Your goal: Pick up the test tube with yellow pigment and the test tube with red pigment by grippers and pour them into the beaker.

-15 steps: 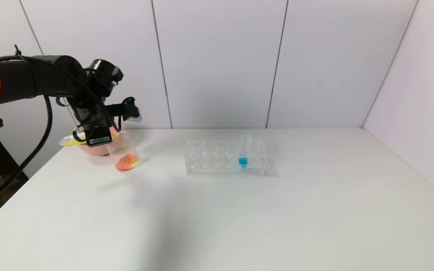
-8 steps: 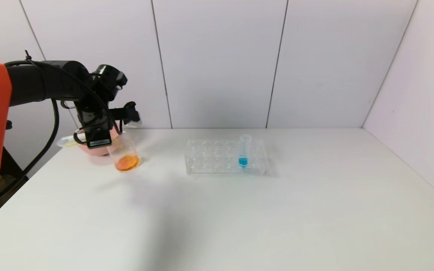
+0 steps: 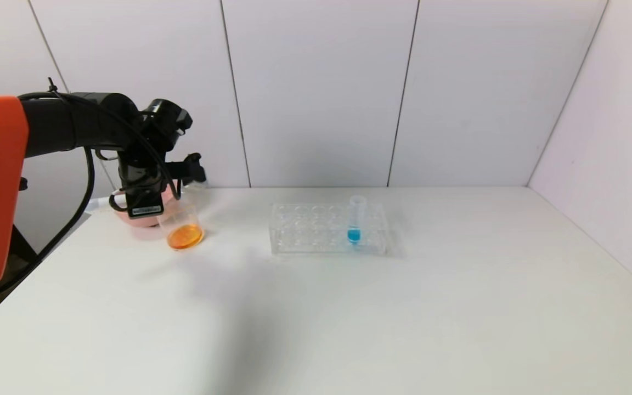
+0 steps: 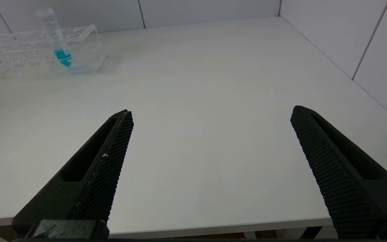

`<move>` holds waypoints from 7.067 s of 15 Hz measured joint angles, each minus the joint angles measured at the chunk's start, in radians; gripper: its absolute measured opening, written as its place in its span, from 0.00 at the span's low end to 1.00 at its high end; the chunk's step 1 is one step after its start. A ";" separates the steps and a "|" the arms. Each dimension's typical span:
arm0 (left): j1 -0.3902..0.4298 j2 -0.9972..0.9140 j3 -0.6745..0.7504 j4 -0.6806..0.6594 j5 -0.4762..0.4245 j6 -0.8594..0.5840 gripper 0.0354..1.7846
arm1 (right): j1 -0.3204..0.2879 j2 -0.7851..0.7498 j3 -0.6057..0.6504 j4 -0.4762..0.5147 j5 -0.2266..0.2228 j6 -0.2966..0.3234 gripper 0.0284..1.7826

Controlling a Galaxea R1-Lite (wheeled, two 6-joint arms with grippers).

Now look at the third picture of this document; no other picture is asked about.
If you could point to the pink plastic bowl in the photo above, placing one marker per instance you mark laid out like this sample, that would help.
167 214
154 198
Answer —
146 221

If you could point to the blue pigment test tube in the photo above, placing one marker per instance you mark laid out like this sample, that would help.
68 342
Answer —
354 235

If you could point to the clear acrylic test tube rack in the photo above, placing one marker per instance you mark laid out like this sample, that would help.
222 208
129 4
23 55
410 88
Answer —
305 233

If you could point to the clear glass beaker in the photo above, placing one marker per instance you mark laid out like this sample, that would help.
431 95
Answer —
185 236

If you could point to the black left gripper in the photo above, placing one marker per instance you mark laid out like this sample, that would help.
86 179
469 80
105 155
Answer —
145 205

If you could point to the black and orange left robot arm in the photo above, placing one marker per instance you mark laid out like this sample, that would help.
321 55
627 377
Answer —
69 123

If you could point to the dark furniture beside table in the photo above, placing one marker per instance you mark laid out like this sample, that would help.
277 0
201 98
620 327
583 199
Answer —
25 244

